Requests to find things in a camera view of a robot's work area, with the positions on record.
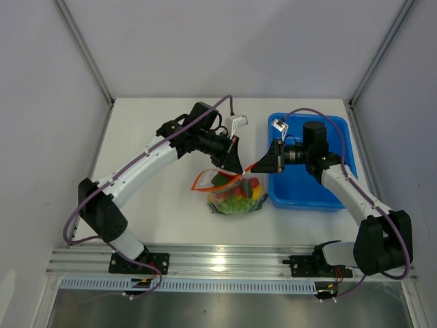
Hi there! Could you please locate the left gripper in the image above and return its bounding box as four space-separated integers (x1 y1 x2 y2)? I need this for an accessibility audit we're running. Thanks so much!
196 130 242 175

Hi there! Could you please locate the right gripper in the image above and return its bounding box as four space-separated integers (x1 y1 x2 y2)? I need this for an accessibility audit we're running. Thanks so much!
251 139 311 174

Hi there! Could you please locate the red cherry bunch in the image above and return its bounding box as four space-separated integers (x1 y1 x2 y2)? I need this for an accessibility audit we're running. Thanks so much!
211 173 261 202

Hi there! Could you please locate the yellow orange mango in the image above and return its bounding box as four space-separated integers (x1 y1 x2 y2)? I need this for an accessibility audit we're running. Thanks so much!
252 184 264 201

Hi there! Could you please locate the clear zip bag orange zipper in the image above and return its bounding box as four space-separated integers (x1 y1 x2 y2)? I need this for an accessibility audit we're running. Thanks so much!
191 165 268 216

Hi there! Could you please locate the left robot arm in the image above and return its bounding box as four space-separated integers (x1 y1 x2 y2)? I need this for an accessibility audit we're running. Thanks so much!
78 102 243 273

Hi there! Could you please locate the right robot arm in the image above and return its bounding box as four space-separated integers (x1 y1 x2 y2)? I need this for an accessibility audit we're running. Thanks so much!
251 121 413 280

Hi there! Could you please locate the blue plastic bin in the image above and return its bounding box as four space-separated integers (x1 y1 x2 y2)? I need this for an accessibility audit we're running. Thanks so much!
268 113 358 212

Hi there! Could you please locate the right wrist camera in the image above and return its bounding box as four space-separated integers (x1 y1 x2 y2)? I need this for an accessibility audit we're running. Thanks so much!
271 118 288 141

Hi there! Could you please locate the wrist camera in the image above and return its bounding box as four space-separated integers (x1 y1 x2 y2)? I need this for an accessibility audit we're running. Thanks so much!
271 118 288 141
224 115 249 137

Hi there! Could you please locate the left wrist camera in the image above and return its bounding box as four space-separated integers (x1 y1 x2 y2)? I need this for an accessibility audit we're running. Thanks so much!
224 115 249 137

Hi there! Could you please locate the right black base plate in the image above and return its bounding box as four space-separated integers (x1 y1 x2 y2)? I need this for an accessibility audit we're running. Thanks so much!
289 255 352 278

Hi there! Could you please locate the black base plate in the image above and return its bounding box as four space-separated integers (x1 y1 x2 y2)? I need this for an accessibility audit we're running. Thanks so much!
108 252 170 275
289 255 352 278

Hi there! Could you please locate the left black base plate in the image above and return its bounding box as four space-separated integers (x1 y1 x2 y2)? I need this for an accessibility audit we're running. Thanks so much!
108 252 170 275

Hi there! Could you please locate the white slotted cable duct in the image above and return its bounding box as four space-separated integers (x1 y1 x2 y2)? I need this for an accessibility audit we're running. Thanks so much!
59 276 318 295

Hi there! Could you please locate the aluminium mounting rail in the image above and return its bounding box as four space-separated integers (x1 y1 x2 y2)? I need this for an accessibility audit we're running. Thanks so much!
46 243 419 283

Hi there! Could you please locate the right aluminium frame post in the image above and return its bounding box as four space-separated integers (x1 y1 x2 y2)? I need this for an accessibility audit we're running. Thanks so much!
348 0 419 110

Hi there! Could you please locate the aluminium frame post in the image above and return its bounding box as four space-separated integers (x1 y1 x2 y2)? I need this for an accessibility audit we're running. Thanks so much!
52 0 115 107
348 0 419 110

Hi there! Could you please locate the left aluminium frame post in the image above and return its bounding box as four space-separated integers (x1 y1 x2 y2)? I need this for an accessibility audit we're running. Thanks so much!
52 0 115 107

